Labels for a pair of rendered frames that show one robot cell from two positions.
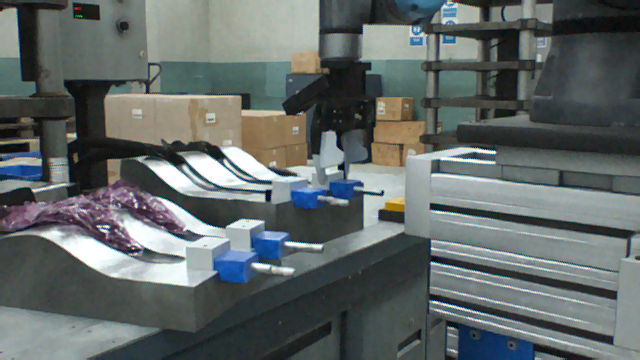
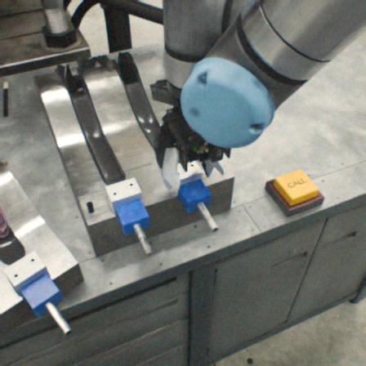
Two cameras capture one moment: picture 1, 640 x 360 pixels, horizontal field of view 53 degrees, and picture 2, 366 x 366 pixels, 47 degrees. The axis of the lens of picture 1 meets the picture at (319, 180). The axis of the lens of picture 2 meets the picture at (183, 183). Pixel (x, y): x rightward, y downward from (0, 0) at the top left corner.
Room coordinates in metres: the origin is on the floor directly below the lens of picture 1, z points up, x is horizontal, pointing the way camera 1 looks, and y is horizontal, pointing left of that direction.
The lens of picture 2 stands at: (0.71, -0.26, 1.42)
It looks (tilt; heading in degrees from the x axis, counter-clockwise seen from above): 47 degrees down; 30
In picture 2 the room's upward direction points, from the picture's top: straight up
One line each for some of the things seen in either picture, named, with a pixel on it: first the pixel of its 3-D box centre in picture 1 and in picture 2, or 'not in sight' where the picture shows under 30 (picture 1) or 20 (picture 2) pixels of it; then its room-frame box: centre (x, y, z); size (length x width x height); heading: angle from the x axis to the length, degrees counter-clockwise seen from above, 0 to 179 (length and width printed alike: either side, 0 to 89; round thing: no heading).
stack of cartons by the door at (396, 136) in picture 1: (407, 131); not in sight; (7.93, -1.08, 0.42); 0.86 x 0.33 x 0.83; 54
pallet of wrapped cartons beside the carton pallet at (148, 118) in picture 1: (164, 151); not in sight; (5.40, 1.30, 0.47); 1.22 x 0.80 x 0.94; 58
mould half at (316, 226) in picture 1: (218, 190); (118, 122); (1.23, 0.20, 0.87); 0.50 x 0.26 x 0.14; 54
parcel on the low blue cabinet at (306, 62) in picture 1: (309, 62); not in sight; (8.67, 0.13, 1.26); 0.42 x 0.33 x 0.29; 54
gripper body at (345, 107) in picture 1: (344, 96); (195, 117); (1.12, -0.04, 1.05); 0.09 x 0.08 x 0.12; 54
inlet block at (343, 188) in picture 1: (350, 189); (197, 199); (1.11, -0.05, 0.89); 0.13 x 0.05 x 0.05; 54
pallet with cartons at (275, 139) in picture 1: (233, 150); not in sight; (6.30, 0.83, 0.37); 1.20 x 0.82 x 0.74; 62
